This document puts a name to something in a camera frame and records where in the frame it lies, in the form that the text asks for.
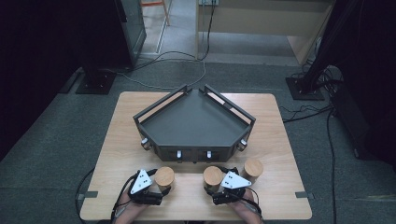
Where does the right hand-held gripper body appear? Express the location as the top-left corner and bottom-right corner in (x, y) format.
(212, 170), (252, 206)

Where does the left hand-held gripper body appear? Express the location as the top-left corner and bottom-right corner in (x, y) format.
(128, 168), (164, 206)

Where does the wooden-lid jar of pale nuts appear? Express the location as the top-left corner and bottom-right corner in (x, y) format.
(153, 166), (176, 193)

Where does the wooden-lid jar of green beans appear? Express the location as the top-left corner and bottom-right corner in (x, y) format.
(202, 165), (224, 193)

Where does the wooden-lid jar of white contents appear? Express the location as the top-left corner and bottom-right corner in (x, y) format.
(242, 158), (264, 185)

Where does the black corner shelf rack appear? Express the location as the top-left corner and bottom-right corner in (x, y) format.
(133, 83), (257, 164)

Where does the person's right hand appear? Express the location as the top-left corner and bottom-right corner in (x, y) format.
(228, 189), (255, 217)

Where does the person's left hand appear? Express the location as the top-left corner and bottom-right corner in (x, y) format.
(120, 189), (149, 218)

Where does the grey tape marker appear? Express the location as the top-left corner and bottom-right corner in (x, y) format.
(294, 190), (315, 200)
(78, 190), (99, 200)

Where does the black equipment case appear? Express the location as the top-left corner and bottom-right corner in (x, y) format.
(330, 82), (396, 175)

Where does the dark glass-sided cabinet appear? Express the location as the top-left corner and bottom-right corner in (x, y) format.
(113, 0), (148, 69)

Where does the light wooden cabinet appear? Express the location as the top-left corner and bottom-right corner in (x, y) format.
(195, 0), (336, 66)

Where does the orange wooden stool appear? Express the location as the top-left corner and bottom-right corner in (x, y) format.
(140, 0), (172, 27)

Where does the black curtain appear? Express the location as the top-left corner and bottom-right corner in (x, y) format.
(0, 0), (125, 162)
(334, 0), (396, 94)

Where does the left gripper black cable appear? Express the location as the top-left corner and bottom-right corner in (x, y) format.
(110, 169), (141, 222)

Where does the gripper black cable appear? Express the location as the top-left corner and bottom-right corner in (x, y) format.
(244, 186), (264, 218)
(110, 169), (141, 222)

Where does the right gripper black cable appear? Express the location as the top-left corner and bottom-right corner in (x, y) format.
(244, 186), (264, 218)

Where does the black floor cable loop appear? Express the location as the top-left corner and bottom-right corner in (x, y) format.
(74, 167), (96, 224)

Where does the tangled black cable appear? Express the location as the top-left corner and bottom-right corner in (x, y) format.
(279, 104), (334, 124)

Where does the long black floor cable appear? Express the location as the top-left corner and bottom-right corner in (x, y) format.
(326, 108), (338, 224)

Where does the grey floor cable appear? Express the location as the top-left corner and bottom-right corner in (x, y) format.
(102, 59), (207, 91)

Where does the black metal stand with cables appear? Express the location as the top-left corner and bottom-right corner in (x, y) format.
(285, 0), (365, 101)

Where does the black power cable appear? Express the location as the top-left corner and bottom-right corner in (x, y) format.
(124, 3), (218, 73)

